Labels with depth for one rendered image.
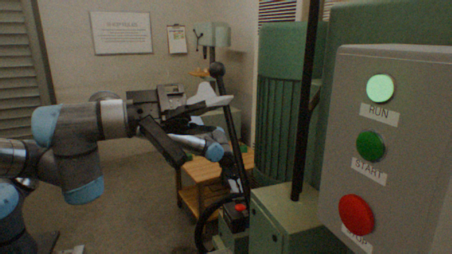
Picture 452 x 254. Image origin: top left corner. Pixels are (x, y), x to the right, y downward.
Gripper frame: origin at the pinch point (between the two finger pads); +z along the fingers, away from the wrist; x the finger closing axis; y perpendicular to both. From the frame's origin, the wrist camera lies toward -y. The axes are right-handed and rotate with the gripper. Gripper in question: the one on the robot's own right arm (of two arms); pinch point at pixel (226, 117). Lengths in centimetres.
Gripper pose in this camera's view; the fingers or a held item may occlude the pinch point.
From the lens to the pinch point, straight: 60.8
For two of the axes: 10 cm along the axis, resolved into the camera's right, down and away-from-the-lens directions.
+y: -2.3, -9.0, 3.6
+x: -2.4, 4.1, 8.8
